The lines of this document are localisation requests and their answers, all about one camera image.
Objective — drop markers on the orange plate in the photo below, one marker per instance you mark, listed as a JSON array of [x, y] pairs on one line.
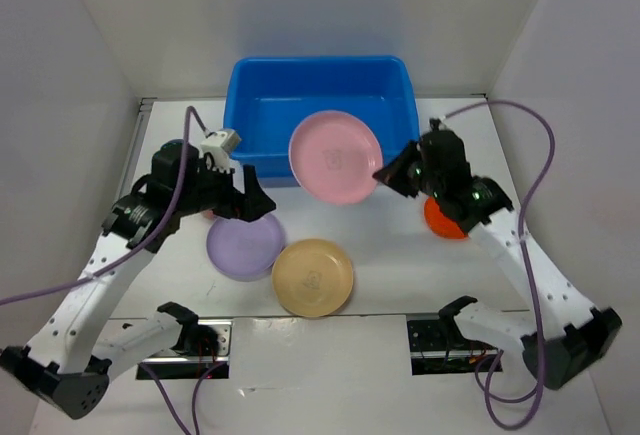
[[439, 224]]

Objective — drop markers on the yellow plate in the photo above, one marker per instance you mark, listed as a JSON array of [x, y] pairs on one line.
[[313, 278]]

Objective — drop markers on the purple plate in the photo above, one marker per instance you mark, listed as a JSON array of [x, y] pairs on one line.
[[245, 251]]

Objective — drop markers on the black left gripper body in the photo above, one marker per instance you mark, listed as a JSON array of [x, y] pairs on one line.
[[215, 191]]

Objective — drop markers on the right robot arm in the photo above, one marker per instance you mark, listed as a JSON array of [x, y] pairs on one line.
[[568, 333]]

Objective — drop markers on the blue plastic bin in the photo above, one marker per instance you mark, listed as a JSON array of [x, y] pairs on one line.
[[268, 97]]

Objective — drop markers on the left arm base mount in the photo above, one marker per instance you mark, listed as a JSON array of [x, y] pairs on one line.
[[200, 350]]

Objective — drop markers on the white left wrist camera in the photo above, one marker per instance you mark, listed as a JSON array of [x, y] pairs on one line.
[[220, 147]]

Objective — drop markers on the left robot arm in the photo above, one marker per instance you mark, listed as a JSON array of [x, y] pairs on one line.
[[66, 363]]

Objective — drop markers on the pink plate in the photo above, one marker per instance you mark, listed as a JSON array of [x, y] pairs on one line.
[[333, 156]]

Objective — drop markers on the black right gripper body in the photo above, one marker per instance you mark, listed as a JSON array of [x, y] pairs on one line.
[[429, 181]]

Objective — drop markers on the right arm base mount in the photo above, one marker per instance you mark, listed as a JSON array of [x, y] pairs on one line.
[[436, 350]]

